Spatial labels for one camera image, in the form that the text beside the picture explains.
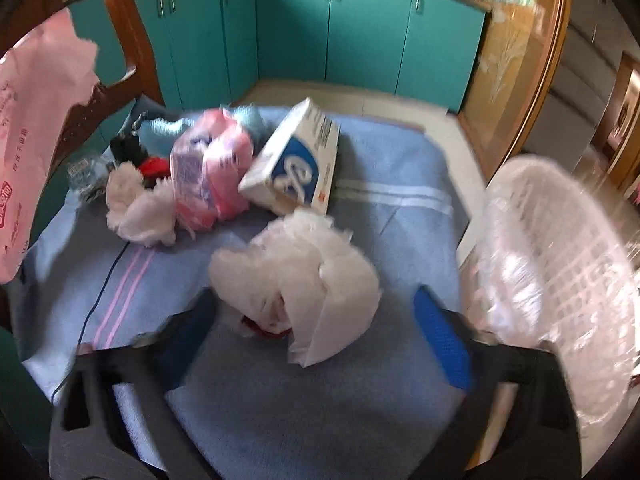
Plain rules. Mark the black small item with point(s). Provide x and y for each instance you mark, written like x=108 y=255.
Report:
x=127 y=149

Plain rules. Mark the white plastic bag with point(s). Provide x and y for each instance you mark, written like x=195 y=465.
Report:
x=300 y=270

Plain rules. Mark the pink plastic package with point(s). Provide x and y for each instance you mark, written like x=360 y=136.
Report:
x=210 y=175

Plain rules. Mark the pink plastic bag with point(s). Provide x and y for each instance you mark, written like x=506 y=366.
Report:
x=35 y=135

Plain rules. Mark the wooden framed glass partition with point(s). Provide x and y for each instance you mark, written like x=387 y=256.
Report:
x=510 y=60

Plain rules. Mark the red small item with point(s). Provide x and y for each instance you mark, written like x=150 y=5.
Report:
x=155 y=166

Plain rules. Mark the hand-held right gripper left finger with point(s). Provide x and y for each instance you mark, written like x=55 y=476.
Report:
x=190 y=327

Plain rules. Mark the white box with blue print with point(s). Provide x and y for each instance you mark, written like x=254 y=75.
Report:
x=300 y=160

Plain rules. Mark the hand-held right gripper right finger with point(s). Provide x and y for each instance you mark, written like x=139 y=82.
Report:
x=442 y=342

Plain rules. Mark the white cotton wad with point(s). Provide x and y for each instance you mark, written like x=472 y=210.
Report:
x=135 y=210

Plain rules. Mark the brown wooden chair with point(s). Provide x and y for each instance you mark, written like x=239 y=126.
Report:
x=127 y=35

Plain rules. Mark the clear plastic wrapper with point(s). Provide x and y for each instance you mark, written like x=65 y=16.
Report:
x=87 y=175

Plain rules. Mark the white plastic lined basket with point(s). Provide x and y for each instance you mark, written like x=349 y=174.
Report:
x=550 y=270

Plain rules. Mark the blue striped blanket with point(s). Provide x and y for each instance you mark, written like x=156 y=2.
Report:
x=300 y=410

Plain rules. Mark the brown wooden door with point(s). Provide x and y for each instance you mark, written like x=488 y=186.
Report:
x=622 y=125

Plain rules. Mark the teal lower kitchen cabinets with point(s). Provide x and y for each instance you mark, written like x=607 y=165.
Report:
x=365 y=35

